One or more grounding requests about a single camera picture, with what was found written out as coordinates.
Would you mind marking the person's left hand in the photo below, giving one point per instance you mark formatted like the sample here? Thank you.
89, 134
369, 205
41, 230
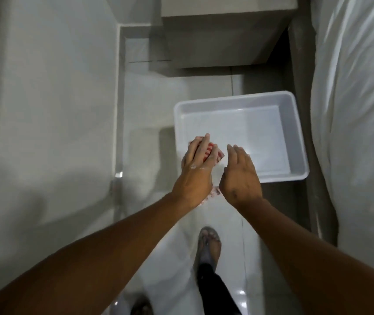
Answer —
193, 183

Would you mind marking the person's right hand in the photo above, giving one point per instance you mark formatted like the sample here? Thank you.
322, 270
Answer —
239, 183

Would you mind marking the person's right fingers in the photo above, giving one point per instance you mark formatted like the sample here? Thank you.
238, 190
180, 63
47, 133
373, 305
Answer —
236, 156

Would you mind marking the person's left fingers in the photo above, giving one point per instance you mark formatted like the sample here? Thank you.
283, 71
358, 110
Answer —
200, 153

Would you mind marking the red white striped cloth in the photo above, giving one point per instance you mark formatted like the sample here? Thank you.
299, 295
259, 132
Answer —
210, 151

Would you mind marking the person's right forearm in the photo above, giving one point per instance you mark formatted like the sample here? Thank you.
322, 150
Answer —
311, 262

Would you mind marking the person's left forearm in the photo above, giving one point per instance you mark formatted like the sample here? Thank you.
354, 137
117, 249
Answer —
85, 259

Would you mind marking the white plastic tub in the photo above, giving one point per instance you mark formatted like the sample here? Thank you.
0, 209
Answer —
265, 134

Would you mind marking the grey bed base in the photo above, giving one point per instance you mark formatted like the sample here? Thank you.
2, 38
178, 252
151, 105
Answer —
308, 160

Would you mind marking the person's right sandalled foot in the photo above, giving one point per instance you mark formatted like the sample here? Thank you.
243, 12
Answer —
209, 247

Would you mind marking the grey bedside cabinet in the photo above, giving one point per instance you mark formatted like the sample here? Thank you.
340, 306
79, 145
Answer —
226, 36

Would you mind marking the white bed duvet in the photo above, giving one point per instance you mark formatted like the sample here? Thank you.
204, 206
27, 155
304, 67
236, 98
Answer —
357, 127

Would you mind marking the person's black trouser leg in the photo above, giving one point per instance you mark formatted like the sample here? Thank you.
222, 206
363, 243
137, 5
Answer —
214, 291

